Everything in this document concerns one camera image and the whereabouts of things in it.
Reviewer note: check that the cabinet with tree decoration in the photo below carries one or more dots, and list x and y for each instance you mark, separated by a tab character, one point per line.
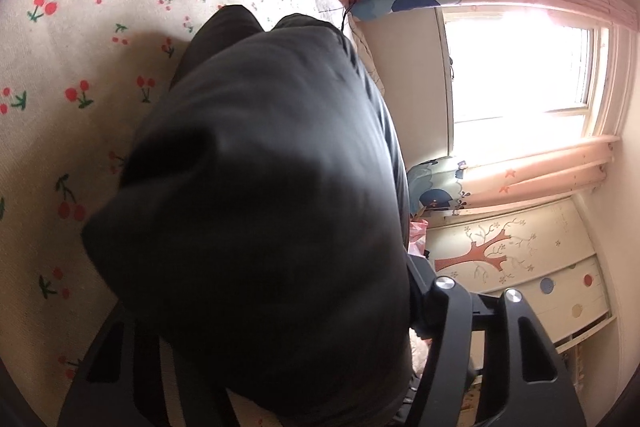
525	257

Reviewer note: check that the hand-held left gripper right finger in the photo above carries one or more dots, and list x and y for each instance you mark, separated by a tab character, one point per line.
450	322

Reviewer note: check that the black puffer jacket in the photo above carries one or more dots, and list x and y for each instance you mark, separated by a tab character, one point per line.
260	182

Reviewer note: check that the window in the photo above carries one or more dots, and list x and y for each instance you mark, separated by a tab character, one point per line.
525	72

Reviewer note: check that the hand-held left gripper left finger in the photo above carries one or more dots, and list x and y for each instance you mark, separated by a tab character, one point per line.
137	357

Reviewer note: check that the pink bag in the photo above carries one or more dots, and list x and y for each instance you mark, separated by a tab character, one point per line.
417	234

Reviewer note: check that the cherry-print bedsheet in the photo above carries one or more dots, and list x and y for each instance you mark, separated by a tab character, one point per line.
75	32

